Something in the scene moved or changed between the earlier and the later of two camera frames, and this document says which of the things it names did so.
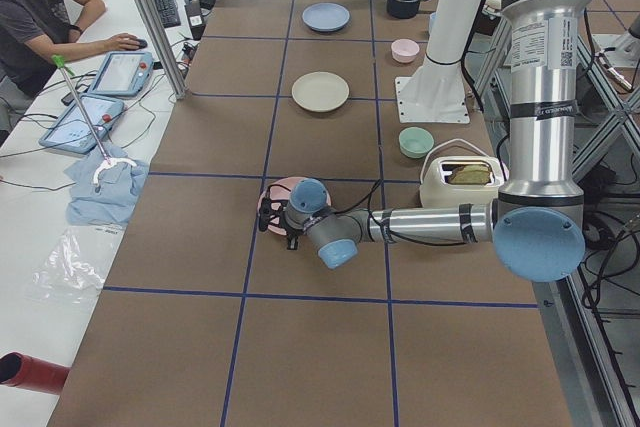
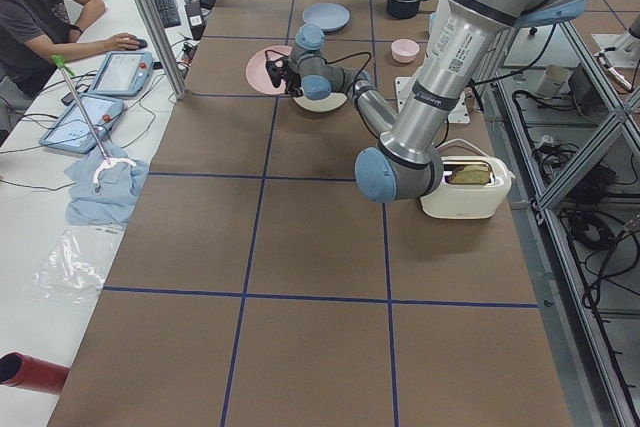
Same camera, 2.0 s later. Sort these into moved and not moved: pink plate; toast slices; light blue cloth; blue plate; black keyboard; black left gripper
Moved: black left gripper; pink plate
Not moved: toast slices; blue plate; light blue cloth; black keyboard
